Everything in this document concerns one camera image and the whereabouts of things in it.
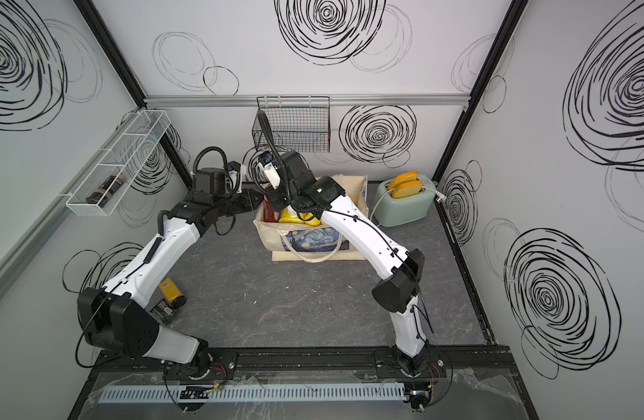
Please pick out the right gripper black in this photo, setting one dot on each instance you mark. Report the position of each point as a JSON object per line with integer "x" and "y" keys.
{"x": 275, "y": 201}

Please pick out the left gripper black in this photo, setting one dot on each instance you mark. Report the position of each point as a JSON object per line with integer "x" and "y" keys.
{"x": 251, "y": 204}

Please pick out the yellow pump dish soap bottle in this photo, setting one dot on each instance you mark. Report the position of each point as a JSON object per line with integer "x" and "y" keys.
{"x": 289, "y": 215}

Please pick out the canvas starry night tote bag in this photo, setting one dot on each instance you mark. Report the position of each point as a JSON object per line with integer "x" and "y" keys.
{"x": 289, "y": 242}

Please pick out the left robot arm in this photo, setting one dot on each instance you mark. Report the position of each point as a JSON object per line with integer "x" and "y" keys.
{"x": 114, "y": 316}

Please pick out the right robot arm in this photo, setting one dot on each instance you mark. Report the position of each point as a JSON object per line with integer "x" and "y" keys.
{"x": 399, "y": 269}

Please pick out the mint green toaster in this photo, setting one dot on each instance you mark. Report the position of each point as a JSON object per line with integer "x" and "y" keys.
{"x": 390, "y": 212}

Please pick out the toast slice front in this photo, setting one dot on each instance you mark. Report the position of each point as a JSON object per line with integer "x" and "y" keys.
{"x": 406, "y": 189}

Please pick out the toast slice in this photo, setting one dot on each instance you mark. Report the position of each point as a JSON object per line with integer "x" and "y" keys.
{"x": 406, "y": 189}
{"x": 403, "y": 178}

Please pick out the toast slice rear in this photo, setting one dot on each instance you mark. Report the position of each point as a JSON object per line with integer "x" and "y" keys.
{"x": 403, "y": 178}

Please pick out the dark item in shelf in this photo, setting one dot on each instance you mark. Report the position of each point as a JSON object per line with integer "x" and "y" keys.
{"x": 106, "y": 190}

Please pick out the yellow tag object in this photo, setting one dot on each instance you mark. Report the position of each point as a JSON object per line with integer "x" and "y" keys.
{"x": 171, "y": 302}

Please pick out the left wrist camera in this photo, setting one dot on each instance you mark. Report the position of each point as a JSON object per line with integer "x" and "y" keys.
{"x": 237, "y": 173}

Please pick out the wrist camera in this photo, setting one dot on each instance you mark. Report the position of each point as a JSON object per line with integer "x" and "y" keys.
{"x": 237, "y": 173}
{"x": 267, "y": 165}

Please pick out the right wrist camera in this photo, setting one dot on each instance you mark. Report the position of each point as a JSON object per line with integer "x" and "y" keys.
{"x": 267, "y": 165}

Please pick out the black wire wall basket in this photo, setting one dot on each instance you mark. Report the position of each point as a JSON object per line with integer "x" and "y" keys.
{"x": 299, "y": 123}

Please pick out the grey slotted cable duct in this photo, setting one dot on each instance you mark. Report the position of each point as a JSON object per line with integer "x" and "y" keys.
{"x": 253, "y": 393}

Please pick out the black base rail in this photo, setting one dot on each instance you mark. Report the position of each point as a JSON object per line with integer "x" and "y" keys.
{"x": 383, "y": 361}

